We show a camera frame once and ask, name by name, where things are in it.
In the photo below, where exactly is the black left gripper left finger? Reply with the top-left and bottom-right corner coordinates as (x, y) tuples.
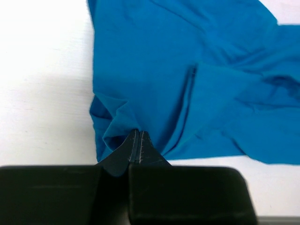
(97, 130), (137, 177)

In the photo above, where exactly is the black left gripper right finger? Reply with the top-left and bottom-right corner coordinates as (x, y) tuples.
(135, 131), (171, 166)

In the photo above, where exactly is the blue t shirt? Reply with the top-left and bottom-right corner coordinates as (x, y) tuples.
(88, 0), (300, 165)

